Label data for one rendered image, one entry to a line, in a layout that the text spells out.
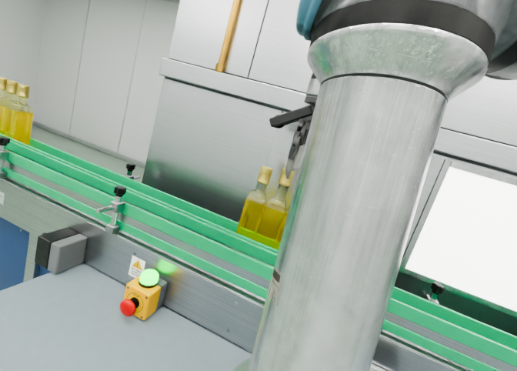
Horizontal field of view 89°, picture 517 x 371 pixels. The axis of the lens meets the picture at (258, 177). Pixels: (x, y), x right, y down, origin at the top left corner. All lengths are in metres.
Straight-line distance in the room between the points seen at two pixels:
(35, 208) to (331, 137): 0.96
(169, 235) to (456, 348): 0.72
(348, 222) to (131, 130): 5.05
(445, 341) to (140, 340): 0.69
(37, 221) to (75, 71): 5.29
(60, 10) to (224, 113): 5.93
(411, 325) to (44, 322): 0.81
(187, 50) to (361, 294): 0.98
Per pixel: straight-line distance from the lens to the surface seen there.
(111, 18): 5.81
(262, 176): 0.72
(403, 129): 0.18
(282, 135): 0.84
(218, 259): 0.69
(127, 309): 0.73
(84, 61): 6.07
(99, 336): 0.74
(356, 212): 0.17
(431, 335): 0.82
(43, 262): 0.92
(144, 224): 0.78
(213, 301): 0.72
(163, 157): 1.07
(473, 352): 0.85
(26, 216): 1.08
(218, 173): 0.95
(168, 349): 0.72
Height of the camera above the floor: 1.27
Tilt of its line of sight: 11 degrees down
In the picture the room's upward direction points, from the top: 17 degrees clockwise
